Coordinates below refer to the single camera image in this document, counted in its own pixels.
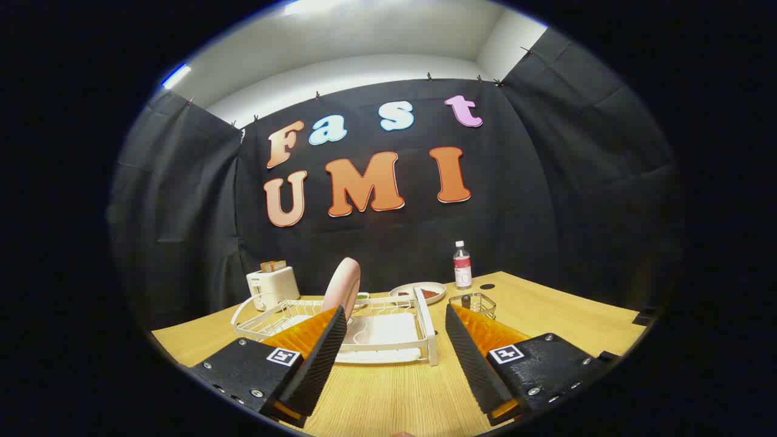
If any white wire dish rack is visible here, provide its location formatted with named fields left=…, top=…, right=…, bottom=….
left=231, top=286, right=439, bottom=367

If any ceiling light strip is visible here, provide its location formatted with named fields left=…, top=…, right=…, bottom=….
left=161, top=63, right=192, bottom=90

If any black backdrop cloth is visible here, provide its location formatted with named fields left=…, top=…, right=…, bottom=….
left=108, top=27, right=684, bottom=331

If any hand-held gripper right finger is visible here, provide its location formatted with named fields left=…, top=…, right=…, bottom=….
left=445, top=302, right=621, bottom=427

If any white toaster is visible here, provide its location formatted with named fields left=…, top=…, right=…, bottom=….
left=246, top=266, right=300, bottom=311

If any pink plate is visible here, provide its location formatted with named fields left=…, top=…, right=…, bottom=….
left=321, top=257, right=362, bottom=317

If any metal wire basket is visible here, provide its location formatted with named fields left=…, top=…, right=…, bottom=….
left=448, top=293, right=497, bottom=320

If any clear bottle with red label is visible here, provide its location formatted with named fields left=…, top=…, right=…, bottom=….
left=453, top=240, right=473, bottom=289

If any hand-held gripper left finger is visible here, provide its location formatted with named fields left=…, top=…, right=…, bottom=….
left=188, top=305, right=348, bottom=429

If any white round plate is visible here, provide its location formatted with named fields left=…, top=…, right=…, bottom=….
left=389, top=282, right=447, bottom=305

